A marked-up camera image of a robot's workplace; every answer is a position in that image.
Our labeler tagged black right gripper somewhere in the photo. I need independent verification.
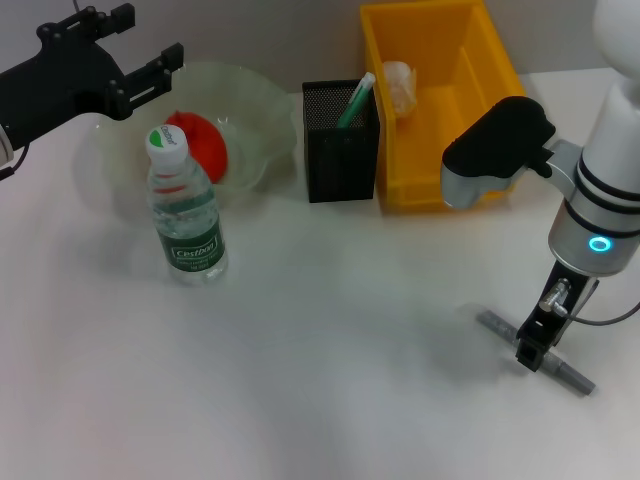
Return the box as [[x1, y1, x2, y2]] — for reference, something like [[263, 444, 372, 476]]
[[514, 258, 600, 374]]

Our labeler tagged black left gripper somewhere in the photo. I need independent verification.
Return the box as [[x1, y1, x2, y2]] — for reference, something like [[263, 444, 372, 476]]
[[0, 2, 186, 149]]

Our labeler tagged grey marker pen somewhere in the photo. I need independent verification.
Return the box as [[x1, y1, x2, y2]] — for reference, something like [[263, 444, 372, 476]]
[[476, 309, 597, 397]]

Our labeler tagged orange fruit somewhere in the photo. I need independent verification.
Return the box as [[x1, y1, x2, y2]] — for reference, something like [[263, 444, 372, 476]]
[[163, 110, 230, 185]]

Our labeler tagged clear green-label water bottle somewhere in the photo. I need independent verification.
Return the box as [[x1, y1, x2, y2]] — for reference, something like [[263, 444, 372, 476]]
[[144, 124, 230, 288]]

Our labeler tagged mint green utility knife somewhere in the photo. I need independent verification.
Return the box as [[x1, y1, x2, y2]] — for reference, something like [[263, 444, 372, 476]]
[[334, 71, 378, 129]]

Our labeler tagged white paper ball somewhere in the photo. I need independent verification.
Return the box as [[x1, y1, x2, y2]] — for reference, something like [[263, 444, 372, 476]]
[[382, 59, 419, 121]]

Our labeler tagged pale green glass fruit plate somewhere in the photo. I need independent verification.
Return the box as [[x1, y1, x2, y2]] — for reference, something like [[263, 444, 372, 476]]
[[73, 60, 300, 212]]

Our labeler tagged black mesh pen holder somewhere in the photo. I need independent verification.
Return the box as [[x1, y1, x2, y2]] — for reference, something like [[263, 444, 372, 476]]
[[301, 78, 381, 205]]

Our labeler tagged yellow plastic bin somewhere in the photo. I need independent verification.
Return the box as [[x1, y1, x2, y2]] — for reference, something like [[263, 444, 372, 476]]
[[358, 0, 529, 214]]

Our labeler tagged thin right arm cable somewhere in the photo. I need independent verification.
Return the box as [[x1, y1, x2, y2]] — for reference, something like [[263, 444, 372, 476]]
[[554, 278, 640, 327]]

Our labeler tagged thin arm cable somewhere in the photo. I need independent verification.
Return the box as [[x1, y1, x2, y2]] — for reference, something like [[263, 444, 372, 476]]
[[0, 143, 31, 182], [554, 278, 640, 327]]

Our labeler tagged thin left arm cable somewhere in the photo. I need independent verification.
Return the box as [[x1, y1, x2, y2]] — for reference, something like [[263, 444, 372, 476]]
[[0, 143, 31, 182]]

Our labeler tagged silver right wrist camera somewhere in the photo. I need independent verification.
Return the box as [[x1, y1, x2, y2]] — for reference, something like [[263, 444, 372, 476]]
[[440, 95, 557, 211]]

